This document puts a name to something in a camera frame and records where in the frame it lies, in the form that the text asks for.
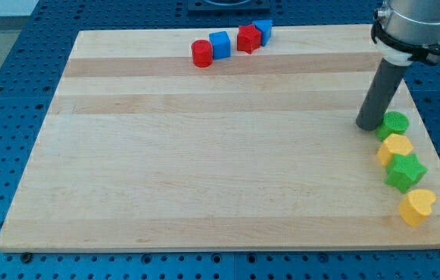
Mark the yellow hexagon block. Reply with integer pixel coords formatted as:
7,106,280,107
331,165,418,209
376,134,414,166

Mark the yellow heart block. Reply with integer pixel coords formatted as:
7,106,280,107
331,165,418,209
398,189,437,227

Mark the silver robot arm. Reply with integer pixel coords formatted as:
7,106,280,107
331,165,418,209
371,0,440,67

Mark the green cylinder block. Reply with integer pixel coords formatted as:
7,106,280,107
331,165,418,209
375,111,410,142

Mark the green star block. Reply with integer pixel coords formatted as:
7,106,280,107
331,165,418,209
384,154,428,194

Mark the wooden board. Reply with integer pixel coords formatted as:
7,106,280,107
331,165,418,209
0,25,440,253

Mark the red cylinder block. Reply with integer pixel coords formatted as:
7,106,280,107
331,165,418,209
191,40,213,68

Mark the red star block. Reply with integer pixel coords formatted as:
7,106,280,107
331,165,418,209
236,24,262,54

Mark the blue triangle block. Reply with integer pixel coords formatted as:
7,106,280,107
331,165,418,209
252,19,273,47

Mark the blue cube block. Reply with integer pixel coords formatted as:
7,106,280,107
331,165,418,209
209,31,231,60

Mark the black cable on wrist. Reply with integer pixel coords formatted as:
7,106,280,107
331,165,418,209
371,19,440,65

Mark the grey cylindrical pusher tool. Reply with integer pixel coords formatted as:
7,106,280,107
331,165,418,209
355,58,408,131

